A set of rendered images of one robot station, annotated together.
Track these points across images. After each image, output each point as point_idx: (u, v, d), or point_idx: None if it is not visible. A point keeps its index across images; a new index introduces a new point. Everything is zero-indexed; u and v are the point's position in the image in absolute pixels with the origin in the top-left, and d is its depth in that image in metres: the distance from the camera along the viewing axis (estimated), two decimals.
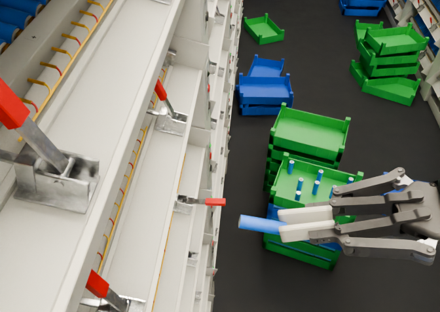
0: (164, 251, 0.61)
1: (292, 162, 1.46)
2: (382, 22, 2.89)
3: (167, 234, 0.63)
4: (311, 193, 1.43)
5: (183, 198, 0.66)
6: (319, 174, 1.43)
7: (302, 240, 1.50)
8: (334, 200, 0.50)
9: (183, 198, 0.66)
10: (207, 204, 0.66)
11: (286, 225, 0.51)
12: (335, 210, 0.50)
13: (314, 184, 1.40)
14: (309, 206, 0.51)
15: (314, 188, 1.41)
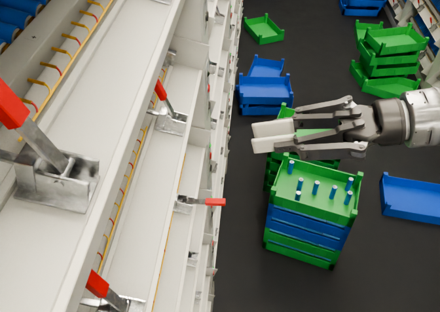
0: (164, 251, 0.61)
1: (292, 162, 1.46)
2: (382, 22, 2.89)
3: (167, 234, 0.63)
4: (311, 193, 1.43)
5: (183, 198, 0.66)
6: None
7: (302, 240, 1.50)
8: (294, 115, 0.65)
9: (183, 198, 0.66)
10: (207, 204, 0.66)
11: None
12: (296, 122, 0.65)
13: (314, 184, 1.40)
14: (276, 121, 0.66)
15: (314, 188, 1.41)
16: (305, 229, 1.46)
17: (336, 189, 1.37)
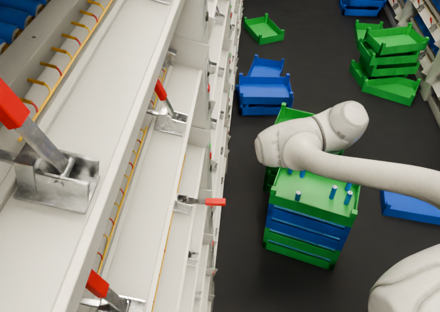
0: (164, 251, 0.61)
1: None
2: (382, 22, 2.89)
3: (167, 234, 0.63)
4: None
5: (183, 198, 0.66)
6: None
7: (302, 240, 1.50)
8: None
9: (183, 198, 0.66)
10: (207, 204, 0.66)
11: None
12: None
13: None
14: None
15: None
16: (305, 229, 1.46)
17: (336, 189, 1.37)
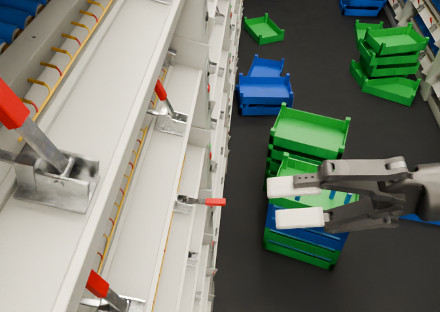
0: (164, 251, 0.61)
1: None
2: (382, 22, 2.89)
3: (167, 234, 0.63)
4: None
5: (183, 198, 0.66)
6: None
7: (302, 240, 1.50)
8: (325, 212, 0.58)
9: (183, 198, 0.66)
10: (207, 204, 0.66)
11: None
12: (326, 215, 0.56)
13: None
14: (304, 216, 0.58)
15: None
16: (305, 229, 1.46)
17: None
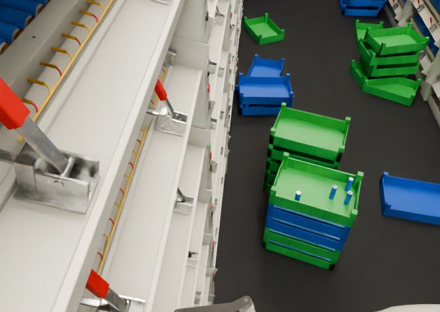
0: None
1: None
2: (382, 22, 2.89)
3: None
4: None
5: None
6: None
7: (302, 240, 1.50)
8: None
9: None
10: None
11: None
12: None
13: None
14: None
15: None
16: (305, 229, 1.46)
17: (336, 189, 1.37)
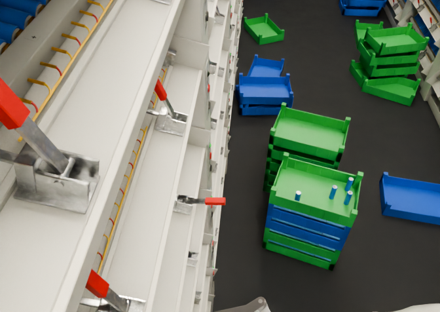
0: None
1: None
2: (382, 22, 2.89)
3: None
4: None
5: (183, 198, 0.66)
6: None
7: (302, 240, 1.50)
8: None
9: (183, 198, 0.66)
10: (207, 203, 0.66)
11: None
12: None
13: None
14: None
15: None
16: (305, 229, 1.46)
17: (336, 189, 1.37)
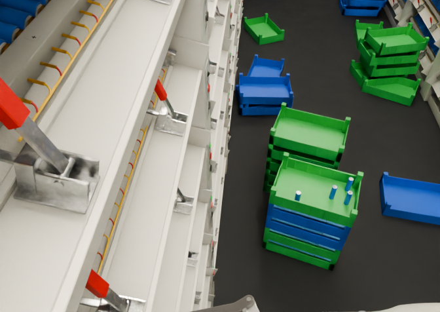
0: None
1: None
2: (382, 22, 2.89)
3: None
4: None
5: None
6: None
7: (302, 240, 1.50)
8: None
9: None
10: None
11: None
12: None
13: None
14: None
15: None
16: (305, 229, 1.46)
17: (336, 189, 1.37)
